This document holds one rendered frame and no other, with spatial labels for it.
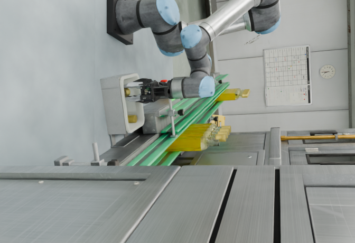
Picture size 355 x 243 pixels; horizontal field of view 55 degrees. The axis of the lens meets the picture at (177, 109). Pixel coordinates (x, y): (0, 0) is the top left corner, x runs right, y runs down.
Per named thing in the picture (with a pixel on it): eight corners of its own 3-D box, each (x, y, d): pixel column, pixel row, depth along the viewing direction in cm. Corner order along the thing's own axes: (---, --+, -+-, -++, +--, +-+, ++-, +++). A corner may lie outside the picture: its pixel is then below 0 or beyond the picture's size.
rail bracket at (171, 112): (157, 138, 150) (185, 137, 146) (153, 100, 147) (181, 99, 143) (160, 136, 153) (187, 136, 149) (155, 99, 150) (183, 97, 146)
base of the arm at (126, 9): (117, -10, 142) (139, -13, 138) (133, 9, 155) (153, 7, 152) (113, 24, 138) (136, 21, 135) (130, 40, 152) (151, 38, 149)
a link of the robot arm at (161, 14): (143, -8, 143) (174, -12, 138) (153, 19, 152) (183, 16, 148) (136, 9, 135) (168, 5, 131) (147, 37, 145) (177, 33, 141)
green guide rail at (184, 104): (158, 117, 153) (176, 116, 150) (158, 114, 152) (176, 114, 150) (220, 75, 317) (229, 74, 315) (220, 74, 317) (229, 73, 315)
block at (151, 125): (142, 134, 151) (157, 134, 149) (139, 113, 150) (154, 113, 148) (145, 132, 155) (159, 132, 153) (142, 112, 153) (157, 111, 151)
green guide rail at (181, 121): (160, 133, 154) (177, 132, 152) (160, 131, 154) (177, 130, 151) (221, 83, 318) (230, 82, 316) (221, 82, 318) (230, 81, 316)
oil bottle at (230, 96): (212, 101, 273) (248, 99, 265) (211, 94, 272) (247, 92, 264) (213, 100, 279) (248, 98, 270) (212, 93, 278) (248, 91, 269)
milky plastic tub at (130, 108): (109, 135, 135) (129, 134, 132) (100, 78, 131) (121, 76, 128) (127, 124, 151) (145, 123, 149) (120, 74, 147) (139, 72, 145)
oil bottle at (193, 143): (161, 151, 154) (207, 151, 148) (159, 139, 153) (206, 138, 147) (165, 148, 160) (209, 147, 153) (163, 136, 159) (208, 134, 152)
